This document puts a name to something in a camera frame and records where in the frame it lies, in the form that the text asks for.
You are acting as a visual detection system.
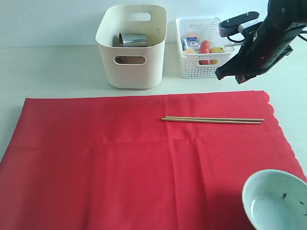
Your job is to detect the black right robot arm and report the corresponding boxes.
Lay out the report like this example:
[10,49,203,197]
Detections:
[215,0,307,84]

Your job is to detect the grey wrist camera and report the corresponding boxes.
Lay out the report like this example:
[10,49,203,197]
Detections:
[219,11,260,37]

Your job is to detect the brown wooden plate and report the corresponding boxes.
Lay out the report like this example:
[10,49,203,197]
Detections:
[115,56,145,65]

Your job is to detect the brown egg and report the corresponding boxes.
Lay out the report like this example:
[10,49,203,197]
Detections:
[185,34,199,39]

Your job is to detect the pale green ceramic bowl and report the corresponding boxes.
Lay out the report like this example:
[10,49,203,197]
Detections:
[242,169,307,230]

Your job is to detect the red table cloth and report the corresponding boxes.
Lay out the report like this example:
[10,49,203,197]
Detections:
[0,91,305,230]

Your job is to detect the white perforated plastic basket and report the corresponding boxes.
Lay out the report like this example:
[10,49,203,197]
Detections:
[176,17,236,79]

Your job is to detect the blue white milk carton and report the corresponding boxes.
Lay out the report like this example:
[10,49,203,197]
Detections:
[182,36,200,53]

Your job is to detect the red sausage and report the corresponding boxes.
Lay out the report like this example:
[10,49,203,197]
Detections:
[199,40,211,65]

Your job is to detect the yellow cheese wedge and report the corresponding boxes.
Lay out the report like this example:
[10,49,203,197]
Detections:
[183,48,196,55]

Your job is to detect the stainless steel cup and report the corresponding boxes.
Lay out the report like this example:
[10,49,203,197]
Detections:
[112,33,148,47]

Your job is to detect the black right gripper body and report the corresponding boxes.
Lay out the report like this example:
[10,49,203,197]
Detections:
[236,20,293,76]

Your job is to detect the cream plastic bin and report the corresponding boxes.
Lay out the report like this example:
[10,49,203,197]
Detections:
[95,4,167,89]

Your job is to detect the yellow lemon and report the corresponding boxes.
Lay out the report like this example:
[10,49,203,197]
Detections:
[209,47,225,65]

